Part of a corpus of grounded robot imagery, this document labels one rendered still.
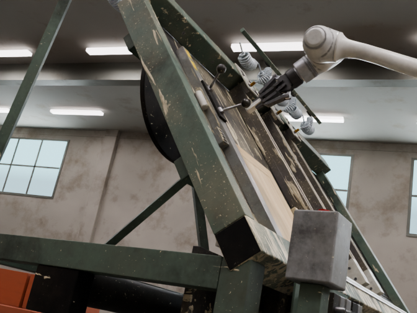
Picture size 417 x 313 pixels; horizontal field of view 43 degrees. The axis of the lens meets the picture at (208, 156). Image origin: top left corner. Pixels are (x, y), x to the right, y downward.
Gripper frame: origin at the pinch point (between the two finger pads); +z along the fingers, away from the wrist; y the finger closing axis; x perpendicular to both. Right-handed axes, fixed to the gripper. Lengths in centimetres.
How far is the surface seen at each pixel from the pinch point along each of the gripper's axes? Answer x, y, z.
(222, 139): 16.4, -16.2, 12.8
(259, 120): -44, 25, 9
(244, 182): 12.4, -33.4, 13.8
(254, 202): 12.4, -41.6, 13.7
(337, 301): 5, -80, 6
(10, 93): -418, 701, 481
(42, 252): 37, -26, 82
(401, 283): -732, 99, 58
